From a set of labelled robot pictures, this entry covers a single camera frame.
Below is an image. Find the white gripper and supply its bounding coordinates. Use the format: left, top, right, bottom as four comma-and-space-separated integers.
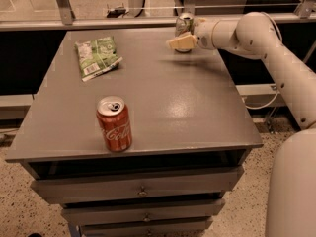
167, 18, 217, 50

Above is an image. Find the green silver 7up can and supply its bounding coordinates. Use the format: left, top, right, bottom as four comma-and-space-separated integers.
175, 12, 194, 53

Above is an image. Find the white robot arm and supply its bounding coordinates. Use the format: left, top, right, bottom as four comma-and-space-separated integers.
167, 12, 316, 237

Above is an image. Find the red coke can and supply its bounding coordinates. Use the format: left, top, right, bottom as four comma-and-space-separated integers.
96, 96, 132, 152

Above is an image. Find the small black device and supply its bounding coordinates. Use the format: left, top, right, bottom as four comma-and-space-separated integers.
107, 6, 126, 18

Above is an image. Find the green chip bag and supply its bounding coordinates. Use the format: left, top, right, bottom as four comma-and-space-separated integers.
75, 36, 122, 82

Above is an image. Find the grey drawer cabinet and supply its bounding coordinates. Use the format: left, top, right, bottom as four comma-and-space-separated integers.
5, 26, 264, 237

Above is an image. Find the grey metal railing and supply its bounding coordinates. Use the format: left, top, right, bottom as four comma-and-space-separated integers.
0, 0, 316, 33

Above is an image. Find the middle grey drawer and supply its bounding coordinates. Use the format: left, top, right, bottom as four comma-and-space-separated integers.
61, 199, 225, 226

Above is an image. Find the grey drawer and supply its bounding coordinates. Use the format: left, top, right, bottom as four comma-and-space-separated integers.
81, 217, 212, 237
61, 199, 225, 226
31, 166, 244, 204

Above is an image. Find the bottom grey drawer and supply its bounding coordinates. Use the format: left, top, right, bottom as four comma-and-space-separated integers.
81, 217, 212, 237

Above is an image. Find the top grey drawer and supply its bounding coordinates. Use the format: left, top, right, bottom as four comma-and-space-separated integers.
31, 166, 244, 204

